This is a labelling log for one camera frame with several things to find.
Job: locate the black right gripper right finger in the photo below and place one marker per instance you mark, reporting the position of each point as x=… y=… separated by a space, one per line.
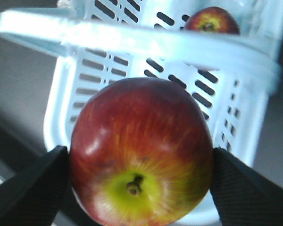
x=242 y=196

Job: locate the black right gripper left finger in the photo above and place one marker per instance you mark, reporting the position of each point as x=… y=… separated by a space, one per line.
x=33 y=196

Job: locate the red apple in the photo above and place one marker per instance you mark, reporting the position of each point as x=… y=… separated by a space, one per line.
x=213 y=20
x=140 y=154

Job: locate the light blue plastic basket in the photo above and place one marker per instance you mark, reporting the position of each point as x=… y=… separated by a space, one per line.
x=97 y=42

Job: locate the black wooden produce display stand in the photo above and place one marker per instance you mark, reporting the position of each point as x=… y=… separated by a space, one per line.
x=25 y=82

